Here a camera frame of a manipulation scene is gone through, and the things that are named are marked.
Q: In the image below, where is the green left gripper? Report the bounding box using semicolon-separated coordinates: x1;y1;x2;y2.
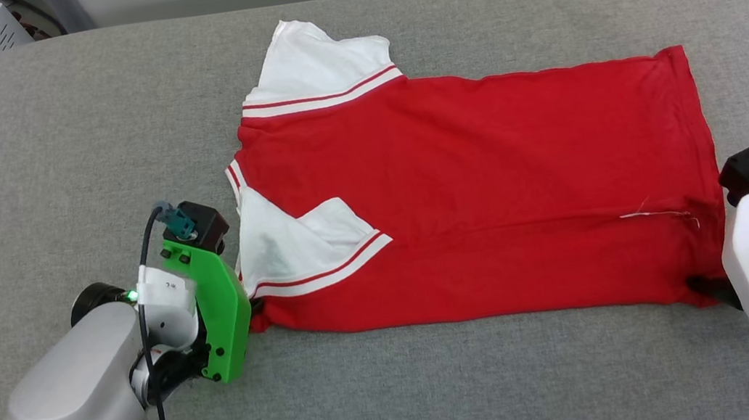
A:
157;226;278;390

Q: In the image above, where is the red and white jersey shirt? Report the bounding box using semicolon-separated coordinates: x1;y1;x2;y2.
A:
202;0;740;372

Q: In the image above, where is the white paper cable tag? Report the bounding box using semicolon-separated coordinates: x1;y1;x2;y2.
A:
136;260;199;307

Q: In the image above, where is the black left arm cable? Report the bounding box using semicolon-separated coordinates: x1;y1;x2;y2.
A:
113;202;203;420

